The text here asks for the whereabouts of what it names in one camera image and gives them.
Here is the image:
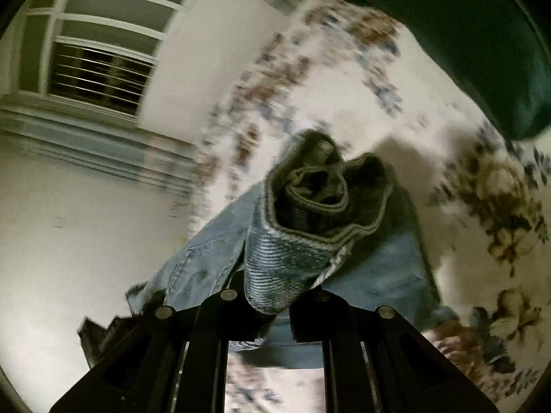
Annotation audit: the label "floral printed bed sheet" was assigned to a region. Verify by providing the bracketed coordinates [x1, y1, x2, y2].
[181, 0, 549, 413]

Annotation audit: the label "dark green pillow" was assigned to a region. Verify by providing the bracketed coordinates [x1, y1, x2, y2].
[316, 0, 551, 141]

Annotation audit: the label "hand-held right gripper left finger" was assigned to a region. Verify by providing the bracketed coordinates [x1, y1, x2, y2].
[49, 272, 249, 413]

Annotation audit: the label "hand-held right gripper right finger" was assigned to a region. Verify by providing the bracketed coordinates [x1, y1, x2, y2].
[289, 276, 501, 413]

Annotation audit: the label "light blue denim pants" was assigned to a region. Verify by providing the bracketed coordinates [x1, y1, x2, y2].
[125, 129, 441, 371]

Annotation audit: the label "white framed window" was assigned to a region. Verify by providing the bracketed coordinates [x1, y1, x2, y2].
[0, 0, 203, 121]

